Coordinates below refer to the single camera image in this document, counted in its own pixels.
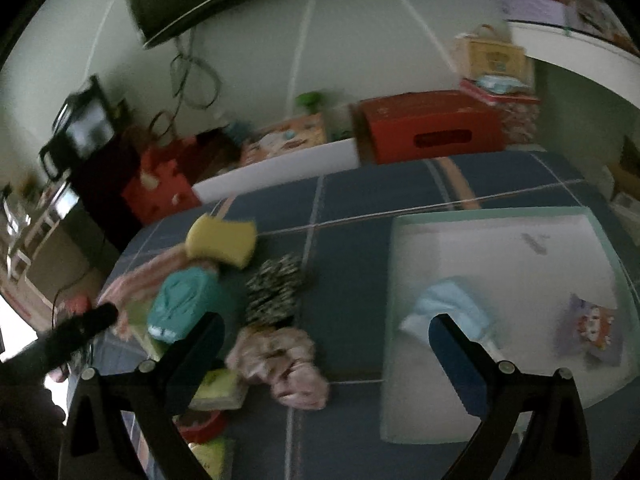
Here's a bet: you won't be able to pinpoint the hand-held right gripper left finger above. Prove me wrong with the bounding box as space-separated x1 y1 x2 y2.
59 311 226 480

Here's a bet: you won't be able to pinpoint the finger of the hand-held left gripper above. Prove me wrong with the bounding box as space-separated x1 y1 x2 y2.
0 302 120 386

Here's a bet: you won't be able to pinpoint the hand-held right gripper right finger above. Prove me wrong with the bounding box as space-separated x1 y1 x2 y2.
427 312 593 480

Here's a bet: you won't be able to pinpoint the light blue face mask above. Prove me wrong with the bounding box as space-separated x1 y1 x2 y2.
399 276 501 361

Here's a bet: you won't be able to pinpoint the teal wet wipes pack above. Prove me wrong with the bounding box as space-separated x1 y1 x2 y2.
147 266 236 343

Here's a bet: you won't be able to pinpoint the red tape roll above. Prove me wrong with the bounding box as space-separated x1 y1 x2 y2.
175 407 228 445

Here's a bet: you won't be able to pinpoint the pink floral scrunchie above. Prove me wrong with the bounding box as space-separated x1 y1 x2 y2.
225 326 331 408

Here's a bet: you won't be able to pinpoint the pink white striped towel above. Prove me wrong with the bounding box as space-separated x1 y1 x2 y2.
102 250 221 341

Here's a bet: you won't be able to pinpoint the leopard print scrunchie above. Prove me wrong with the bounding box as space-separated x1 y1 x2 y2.
244 254 313 326

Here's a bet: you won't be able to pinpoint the white box with teal rim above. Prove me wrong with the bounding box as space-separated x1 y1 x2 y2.
380 206 633 445

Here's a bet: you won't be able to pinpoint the yellow sponge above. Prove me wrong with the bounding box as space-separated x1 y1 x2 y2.
185 214 258 270

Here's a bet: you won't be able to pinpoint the cartoon printed packet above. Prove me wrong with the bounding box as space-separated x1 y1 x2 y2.
557 294 626 365

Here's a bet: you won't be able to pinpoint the dark cabinet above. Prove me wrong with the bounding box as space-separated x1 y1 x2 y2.
75 135 146 226

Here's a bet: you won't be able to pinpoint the red gift bag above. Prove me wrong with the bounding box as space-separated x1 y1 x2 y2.
121 135 201 226

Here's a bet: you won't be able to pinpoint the blue plaid bedsheet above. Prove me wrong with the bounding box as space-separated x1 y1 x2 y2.
65 151 640 480

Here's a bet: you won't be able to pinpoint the dark brown bag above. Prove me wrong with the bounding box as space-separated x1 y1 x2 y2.
187 127 246 183

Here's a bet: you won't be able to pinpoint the small black monitor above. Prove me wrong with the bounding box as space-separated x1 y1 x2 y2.
39 75 117 181

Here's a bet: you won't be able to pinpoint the white bed footboard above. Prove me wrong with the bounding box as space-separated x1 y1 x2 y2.
191 139 361 206

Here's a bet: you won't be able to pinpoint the orange cartoon toy box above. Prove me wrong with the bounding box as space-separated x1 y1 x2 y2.
240 112 328 167

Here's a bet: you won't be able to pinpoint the red cardboard box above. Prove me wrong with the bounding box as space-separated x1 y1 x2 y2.
350 91 506 165

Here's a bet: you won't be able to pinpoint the red patterned gift box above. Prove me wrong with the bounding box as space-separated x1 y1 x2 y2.
460 77 541 146

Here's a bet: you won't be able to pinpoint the pale blue wipes pack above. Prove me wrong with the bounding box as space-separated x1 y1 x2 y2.
472 74 531 95

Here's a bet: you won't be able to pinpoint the green toy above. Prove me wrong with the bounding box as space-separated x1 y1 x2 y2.
295 91 323 113

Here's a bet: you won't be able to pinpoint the white desk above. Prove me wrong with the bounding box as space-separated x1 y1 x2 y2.
507 20 640 106

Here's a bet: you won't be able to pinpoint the black cables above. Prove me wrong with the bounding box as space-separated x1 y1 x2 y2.
169 30 221 111

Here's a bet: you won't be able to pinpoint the yellow carry box with handle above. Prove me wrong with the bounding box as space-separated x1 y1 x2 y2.
454 24 530 83

